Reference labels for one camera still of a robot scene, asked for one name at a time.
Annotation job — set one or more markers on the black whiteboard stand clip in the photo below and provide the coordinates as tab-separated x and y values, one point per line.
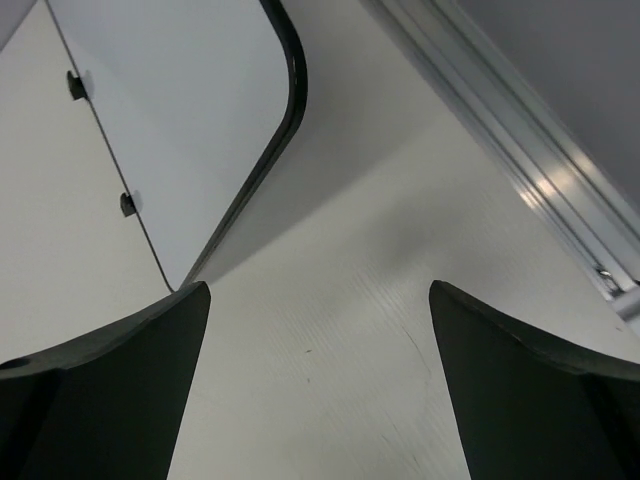
127	205
76	86

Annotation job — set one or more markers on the aluminium side rail right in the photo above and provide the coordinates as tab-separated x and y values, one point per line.
547	167

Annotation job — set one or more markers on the white whiteboard black frame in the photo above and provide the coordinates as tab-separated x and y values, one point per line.
196	101

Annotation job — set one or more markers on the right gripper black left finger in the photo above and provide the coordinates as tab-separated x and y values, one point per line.
107	404

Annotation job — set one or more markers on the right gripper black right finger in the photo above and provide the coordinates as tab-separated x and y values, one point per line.
529	404

